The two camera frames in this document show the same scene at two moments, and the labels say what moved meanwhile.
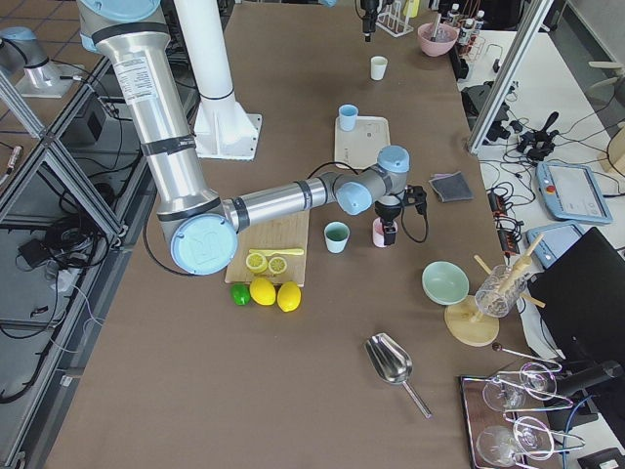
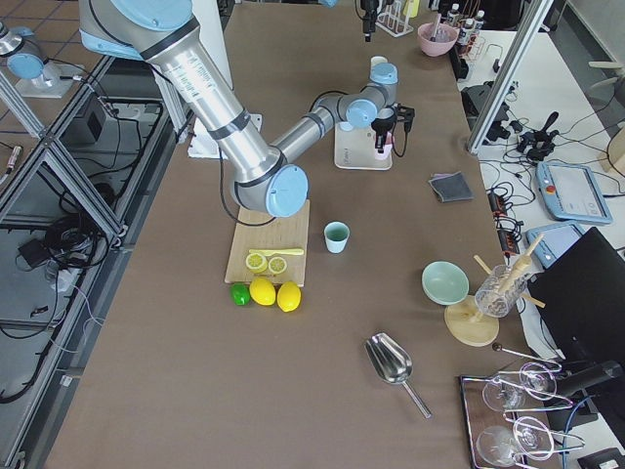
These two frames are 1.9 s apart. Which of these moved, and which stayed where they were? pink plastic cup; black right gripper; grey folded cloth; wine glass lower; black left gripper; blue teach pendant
Moved: black right gripper; pink plastic cup
Stayed: wine glass lower; grey folded cloth; black left gripper; blue teach pendant
